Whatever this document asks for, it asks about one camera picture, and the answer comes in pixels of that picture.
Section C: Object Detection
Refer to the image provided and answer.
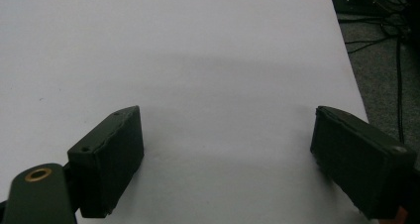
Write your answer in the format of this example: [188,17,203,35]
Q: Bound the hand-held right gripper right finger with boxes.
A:
[309,105,418,221]

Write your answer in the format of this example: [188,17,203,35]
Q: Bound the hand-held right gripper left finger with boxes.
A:
[66,105,146,219]

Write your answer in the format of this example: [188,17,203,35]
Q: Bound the thin black floor cable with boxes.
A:
[344,34,399,56]

